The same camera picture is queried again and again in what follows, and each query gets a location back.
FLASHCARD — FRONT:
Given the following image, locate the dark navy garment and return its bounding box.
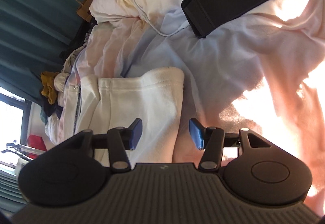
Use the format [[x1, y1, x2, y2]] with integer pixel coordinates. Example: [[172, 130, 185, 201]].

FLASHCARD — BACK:
[[42, 101, 64, 123]]

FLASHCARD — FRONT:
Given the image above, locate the pile of clothes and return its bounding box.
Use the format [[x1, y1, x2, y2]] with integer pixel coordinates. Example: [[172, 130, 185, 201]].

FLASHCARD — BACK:
[[65, 45, 89, 75]]

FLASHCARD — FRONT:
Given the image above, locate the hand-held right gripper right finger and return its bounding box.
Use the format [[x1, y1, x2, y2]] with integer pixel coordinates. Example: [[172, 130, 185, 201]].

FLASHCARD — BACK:
[[188, 118, 273, 173]]

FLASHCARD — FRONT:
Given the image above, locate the white garment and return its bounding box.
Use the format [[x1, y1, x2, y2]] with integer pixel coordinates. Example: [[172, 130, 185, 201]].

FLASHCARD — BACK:
[[53, 72, 70, 92]]

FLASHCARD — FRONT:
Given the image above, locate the cream sweatshirt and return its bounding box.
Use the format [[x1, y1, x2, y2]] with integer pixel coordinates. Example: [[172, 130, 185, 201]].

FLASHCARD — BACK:
[[61, 67, 185, 163]]

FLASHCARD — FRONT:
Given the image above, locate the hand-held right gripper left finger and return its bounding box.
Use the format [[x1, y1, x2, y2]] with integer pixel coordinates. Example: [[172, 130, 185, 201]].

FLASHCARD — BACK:
[[63, 119, 143, 173]]

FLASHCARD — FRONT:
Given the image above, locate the pink bed blanket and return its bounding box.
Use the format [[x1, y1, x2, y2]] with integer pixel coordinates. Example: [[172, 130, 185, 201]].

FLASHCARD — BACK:
[[46, 0, 325, 214]]

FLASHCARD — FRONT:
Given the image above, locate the teal curtain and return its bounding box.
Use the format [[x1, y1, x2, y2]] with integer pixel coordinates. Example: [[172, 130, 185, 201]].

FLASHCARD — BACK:
[[0, 171, 28, 212], [0, 0, 97, 103]]

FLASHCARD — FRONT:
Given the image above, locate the window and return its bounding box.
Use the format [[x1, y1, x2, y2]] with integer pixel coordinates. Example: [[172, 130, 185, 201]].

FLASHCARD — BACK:
[[0, 85, 32, 171]]

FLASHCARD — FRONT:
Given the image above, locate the brown paper bag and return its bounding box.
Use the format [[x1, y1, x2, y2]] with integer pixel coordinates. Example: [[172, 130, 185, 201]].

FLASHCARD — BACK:
[[76, 0, 98, 23]]

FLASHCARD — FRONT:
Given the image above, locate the mustard garment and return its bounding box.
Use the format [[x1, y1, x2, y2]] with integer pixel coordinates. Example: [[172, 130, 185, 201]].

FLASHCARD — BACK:
[[41, 71, 60, 105]]

